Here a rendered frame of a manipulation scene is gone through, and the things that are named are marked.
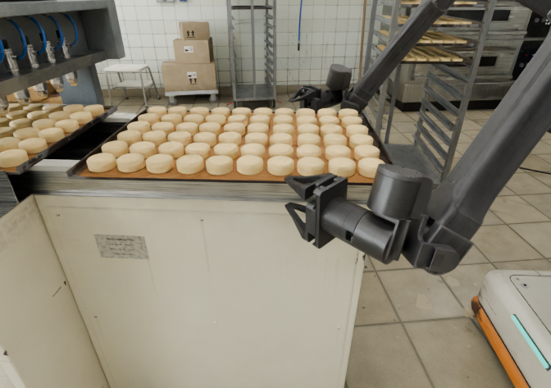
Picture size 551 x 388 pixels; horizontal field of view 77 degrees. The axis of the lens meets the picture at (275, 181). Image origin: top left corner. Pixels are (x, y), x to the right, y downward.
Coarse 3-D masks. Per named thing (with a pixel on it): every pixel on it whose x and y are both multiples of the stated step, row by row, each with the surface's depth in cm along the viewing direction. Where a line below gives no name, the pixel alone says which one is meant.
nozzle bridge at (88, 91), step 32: (64, 0) 83; (96, 0) 90; (0, 32) 71; (32, 32) 80; (64, 32) 91; (96, 32) 99; (0, 64) 71; (64, 64) 84; (0, 96) 66; (64, 96) 110; (96, 96) 110
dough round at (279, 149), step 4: (276, 144) 71; (280, 144) 71; (284, 144) 71; (288, 144) 71; (272, 148) 69; (276, 148) 69; (280, 148) 69; (284, 148) 69; (288, 148) 69; (292, 148) 69; (272, 152) 68; (276, 152) 67; (280, 152) 67; (284, 152) 67; (288, 152) 68; (292, 152) 68; (272, 156) 68; (288, 156) 68; (292, 156) 69
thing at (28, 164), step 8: (104, 112) 92; (112, 112) 96; (96, 120) 88; (80, 128) 82; (88, 128) 85; (72, 136) 79; (56, 144) 74; (64, 144) 76; (48, 152) 71; (32, 160) 67; (40, 160) 69; (16, 168) 63; (24, 168) 65
